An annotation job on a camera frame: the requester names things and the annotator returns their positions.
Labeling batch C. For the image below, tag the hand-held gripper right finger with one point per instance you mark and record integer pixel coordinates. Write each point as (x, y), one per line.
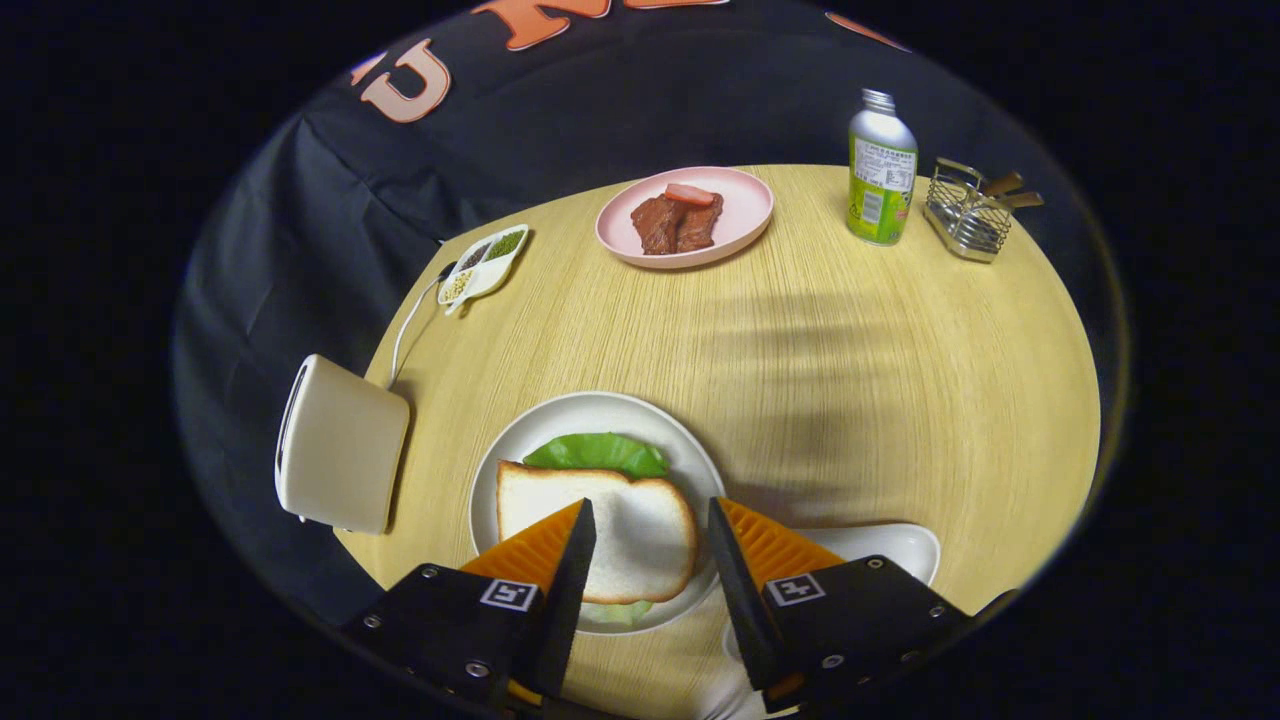
(740, 600)

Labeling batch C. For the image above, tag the white round plate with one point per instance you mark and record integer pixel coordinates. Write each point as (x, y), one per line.
(590, 415)

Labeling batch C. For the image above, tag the white divided seasoning tray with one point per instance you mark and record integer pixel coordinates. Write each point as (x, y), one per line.
(490, 270)

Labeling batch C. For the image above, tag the cream toaster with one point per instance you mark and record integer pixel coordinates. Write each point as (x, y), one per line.
(345, 450)

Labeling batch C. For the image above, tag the red sausage slice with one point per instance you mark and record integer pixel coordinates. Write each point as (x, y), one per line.
(690, 194)

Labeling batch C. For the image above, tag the toasted bread slice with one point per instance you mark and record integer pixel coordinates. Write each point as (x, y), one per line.
(640, 540)

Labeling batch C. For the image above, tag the pink plate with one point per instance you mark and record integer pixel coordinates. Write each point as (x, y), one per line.
(745, 215)

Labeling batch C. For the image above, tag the brown meat piece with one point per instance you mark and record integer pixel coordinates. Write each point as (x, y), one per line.
(655, 225)
(700, 225)

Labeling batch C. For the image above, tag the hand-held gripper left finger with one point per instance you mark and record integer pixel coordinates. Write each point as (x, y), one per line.
(565, 600)

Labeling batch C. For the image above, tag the white oval dish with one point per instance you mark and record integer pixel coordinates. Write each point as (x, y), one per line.
(900, 545)

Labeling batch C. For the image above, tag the silver green drink bottle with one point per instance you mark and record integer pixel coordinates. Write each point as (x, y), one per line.
(880, 180)

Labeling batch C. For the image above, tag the green lettuce leaf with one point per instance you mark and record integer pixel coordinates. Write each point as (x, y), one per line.
(600, 455)

